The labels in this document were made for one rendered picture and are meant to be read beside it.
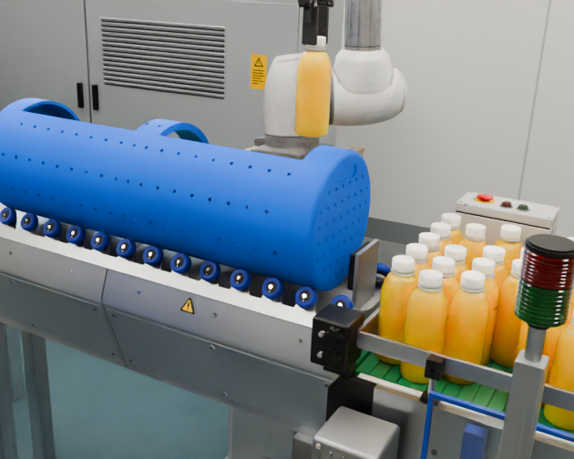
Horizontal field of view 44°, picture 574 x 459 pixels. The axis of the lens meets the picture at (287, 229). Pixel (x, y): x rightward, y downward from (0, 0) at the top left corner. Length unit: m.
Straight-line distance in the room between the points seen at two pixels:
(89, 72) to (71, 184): 1.99
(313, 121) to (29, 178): 0.67
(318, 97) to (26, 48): 2.56
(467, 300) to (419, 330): 0.09
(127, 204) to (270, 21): 1.65
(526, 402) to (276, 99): 1.22
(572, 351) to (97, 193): 0.98
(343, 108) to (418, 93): 2.19
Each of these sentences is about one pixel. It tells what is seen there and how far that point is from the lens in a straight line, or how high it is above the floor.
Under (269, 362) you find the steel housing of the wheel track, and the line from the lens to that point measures 1.45.
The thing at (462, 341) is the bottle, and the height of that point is 0.99.
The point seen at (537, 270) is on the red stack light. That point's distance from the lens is 0.90.
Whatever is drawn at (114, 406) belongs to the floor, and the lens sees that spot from 2.81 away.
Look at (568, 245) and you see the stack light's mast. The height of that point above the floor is 1.26.
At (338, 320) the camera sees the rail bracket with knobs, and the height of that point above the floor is 1.00.
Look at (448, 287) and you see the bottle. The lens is 1.26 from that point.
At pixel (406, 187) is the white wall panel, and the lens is 4.27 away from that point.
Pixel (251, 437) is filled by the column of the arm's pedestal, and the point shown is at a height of 0.16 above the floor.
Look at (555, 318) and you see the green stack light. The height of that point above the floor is 1.17.
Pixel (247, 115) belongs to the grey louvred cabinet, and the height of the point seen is 0.96.
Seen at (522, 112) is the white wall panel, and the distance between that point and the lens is 4.06.
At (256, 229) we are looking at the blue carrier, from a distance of 1.34.
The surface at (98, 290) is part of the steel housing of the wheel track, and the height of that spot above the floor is 0.86.
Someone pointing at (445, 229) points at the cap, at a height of 1.09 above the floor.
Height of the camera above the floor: 1.55
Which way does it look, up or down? 20 degrees down
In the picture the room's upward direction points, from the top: 2 degrees clockwise
